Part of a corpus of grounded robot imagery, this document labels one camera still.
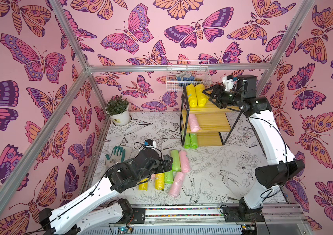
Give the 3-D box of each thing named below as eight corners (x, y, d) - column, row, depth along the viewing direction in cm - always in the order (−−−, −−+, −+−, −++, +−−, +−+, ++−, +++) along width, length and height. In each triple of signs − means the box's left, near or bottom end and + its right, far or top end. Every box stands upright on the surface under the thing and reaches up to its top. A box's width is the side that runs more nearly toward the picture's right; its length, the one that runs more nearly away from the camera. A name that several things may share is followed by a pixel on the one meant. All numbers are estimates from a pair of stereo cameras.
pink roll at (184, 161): (181, 173, 90) (182, 170, 87) (178, 153, 99) (179, 150, 96) (189, 172, 90) (190, 170, 87) (186, 152, 99) (186, 149, 96)
